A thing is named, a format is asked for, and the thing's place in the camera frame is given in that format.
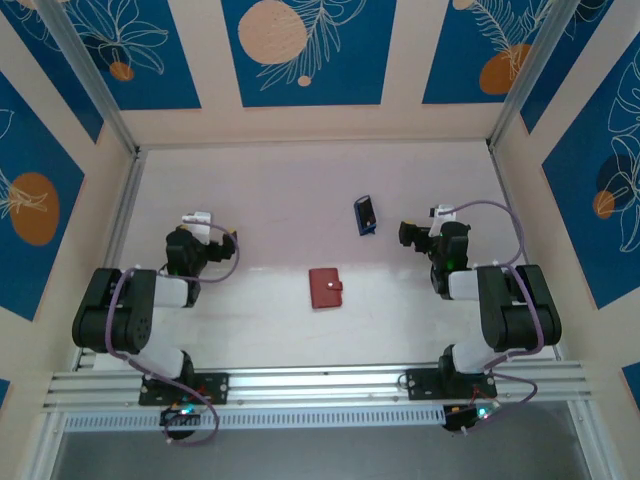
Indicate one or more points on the blue card stand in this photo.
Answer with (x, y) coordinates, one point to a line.
(366, 230)

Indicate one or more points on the black orange credit card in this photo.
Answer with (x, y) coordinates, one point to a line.
(365, 212)

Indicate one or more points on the red card holder wallet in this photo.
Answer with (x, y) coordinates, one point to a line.
(325, 290)

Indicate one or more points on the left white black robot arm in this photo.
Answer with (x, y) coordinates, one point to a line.
(125, 310)

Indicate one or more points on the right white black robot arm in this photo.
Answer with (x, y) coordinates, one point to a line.
(520, 310)

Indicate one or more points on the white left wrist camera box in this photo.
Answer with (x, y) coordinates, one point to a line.
(196, 221)

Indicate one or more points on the blue floral wall panel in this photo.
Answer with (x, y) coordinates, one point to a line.
(30, 150)
(450, 50)
(50, 65)
(575, 60)
(580, 225)
(350, 60)
(165, 60)

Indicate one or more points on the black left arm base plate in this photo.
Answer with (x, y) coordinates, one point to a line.
(215, 387)

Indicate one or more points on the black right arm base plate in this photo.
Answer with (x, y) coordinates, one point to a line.
(422, 385)

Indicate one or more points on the aluminium mounting rail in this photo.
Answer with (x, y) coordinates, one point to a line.
(320, 382)

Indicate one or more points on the aluminium frame post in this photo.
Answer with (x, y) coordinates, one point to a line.
(95, 80)
(530, 75)

